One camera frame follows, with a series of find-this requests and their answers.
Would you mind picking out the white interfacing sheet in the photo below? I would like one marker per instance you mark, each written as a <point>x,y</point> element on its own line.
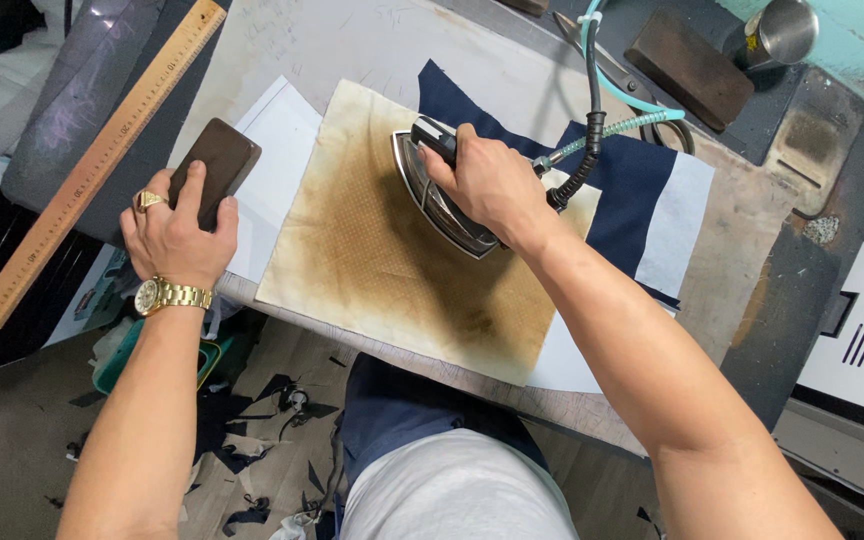
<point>672,225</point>

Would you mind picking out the dark brown wooden pressing block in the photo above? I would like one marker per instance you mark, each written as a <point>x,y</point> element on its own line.
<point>214,171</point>

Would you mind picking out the person's white shirt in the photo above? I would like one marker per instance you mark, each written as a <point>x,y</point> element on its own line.
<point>454,487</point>

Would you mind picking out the person's left hand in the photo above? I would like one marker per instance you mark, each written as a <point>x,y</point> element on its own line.
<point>173,240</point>

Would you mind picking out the scorched beige pressing cloth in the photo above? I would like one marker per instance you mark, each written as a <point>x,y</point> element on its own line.
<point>372,247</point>

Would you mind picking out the white vented machine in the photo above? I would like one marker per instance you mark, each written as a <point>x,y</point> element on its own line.
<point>863,330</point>

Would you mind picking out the person's right fingers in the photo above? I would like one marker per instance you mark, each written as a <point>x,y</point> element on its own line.
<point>451,154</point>

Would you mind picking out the grey sleeve board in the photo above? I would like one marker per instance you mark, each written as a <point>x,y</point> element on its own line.
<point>79,97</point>

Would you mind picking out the steel steam iron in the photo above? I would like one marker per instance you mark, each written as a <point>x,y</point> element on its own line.
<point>439,199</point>

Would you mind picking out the fabric scraps heap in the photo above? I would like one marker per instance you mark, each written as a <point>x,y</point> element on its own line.
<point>252,442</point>

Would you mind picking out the gold wristwatch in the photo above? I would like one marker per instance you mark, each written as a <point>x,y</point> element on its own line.
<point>166,295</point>

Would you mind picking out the steel cup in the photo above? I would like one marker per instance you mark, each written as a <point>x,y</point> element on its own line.
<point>781,31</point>

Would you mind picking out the person's right hand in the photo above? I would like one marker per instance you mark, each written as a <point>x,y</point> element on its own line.
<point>488,184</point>

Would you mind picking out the navy blue fabric piece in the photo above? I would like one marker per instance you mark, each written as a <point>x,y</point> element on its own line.
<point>627,187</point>

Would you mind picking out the wooden ruler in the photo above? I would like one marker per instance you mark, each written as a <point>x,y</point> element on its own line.
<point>98,161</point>

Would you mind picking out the dark iron rest pad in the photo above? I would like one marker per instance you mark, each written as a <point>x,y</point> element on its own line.
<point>811,146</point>

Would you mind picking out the large tailor scissors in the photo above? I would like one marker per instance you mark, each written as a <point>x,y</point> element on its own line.
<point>619,75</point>

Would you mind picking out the person's blue trousers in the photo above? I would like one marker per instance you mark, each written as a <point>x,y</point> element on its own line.
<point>417,412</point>

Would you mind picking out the white paper pattern sheet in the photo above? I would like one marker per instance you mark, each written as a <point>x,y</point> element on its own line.
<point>274,172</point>

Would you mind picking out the large brown wooden block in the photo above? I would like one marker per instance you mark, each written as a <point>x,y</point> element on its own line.
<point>691,69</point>

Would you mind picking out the green plastic bin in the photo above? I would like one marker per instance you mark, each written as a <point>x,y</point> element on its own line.
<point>113,360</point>

